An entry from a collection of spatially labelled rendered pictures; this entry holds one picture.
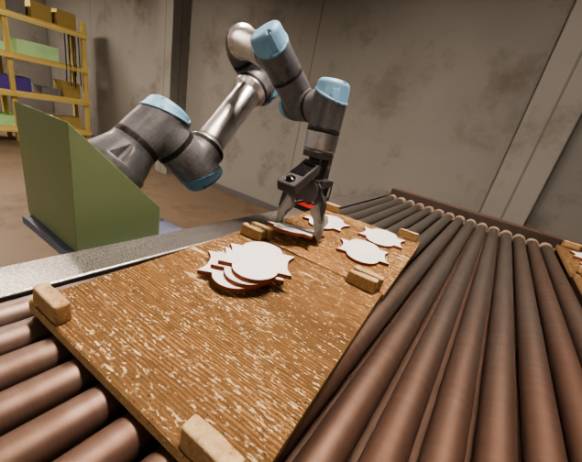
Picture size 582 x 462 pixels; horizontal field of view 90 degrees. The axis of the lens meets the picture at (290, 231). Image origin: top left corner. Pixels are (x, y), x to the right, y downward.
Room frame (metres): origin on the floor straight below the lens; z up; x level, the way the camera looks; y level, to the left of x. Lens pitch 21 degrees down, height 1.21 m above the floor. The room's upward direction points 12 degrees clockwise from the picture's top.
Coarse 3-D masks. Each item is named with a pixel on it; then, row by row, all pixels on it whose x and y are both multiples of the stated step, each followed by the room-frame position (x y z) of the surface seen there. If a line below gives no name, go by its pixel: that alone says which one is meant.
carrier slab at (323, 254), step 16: (304, 224) 0.79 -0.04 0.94; (352, 224) 0.89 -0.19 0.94; (272, 240) 0.63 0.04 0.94; (288, 240) 0.65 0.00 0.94; (304, 240) 0.67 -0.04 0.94; (320, 240) 0.69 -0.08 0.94; (336, 240) 0.72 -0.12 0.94; (304, 256) 0.58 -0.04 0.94; (320, 256) 0.60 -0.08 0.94; (336, 256) 0.62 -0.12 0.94; (400, 256) 0.70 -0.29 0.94; (336, 272) 0.54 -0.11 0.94; (384, 272) 0.59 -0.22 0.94; (400, 272) 0.61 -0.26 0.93; (384, 288) 0.52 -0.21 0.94
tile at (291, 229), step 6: (270, 222) 0.68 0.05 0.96; (282, 222) 0.73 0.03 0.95; (276, 228) 0.63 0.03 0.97; (282, 228) 0.62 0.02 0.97; (288, 228) 0.65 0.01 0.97; (294, 228) 0.67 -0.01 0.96; (300, 228) 0.70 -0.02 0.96; (306, 228) 0.73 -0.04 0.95; (288, 234) 0.61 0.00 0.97; (294, 234) 0.62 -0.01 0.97; (300, 234) 0.62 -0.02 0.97; (306, 234) 0.63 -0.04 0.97; (312, 234) 0.66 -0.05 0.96
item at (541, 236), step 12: (396, 192) 1.66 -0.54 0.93; (408, 192) 1.63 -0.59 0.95; (432, 204) 1.55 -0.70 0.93; (444, 204) 1.52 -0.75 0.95; (468, 216) 1.46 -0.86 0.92; (480, 216) 1.43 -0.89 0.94; (504, 228) 1.37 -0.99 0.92; (516, 228) 1.35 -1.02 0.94; (528, 228) 1.35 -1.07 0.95; (540, 240) 1.30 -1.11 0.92; (552, 240) 1.28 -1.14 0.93
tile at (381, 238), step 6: (366, 228) 0.85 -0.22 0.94; (360, 234) 0.79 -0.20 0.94; (366, 234) 0.80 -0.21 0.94; (372, 234) 0.81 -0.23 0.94; (378, 234) 0.82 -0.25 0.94; (384, 234) 0.83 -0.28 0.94; (390, 234) 0.84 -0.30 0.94; (372, 240) 0.75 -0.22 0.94; (378, 240) 0.76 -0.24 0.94; (384, 240) 0.77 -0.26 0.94; (390, 240) 0.79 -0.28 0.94; (396, 240) 0.80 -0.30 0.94; (402, 240) 0.81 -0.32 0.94; (378, 246) 0.74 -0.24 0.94; (384, 246) 0.73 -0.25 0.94; (390, 246) 0.74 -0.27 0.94; (396, 246) 0.75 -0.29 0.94
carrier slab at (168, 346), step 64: (192, 256) 0.48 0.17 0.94; (128, 320) 0.29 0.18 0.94; (192, 320) 0.31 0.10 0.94; (256, 320) 0.34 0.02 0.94; (320, 320) 0.37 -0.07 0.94; (128, 384) 0.21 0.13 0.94; (192, 384) 0.22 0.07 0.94; (256, 384) 0.24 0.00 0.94; (320, 384) 0.26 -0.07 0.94; (256, 448) 0.17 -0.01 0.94
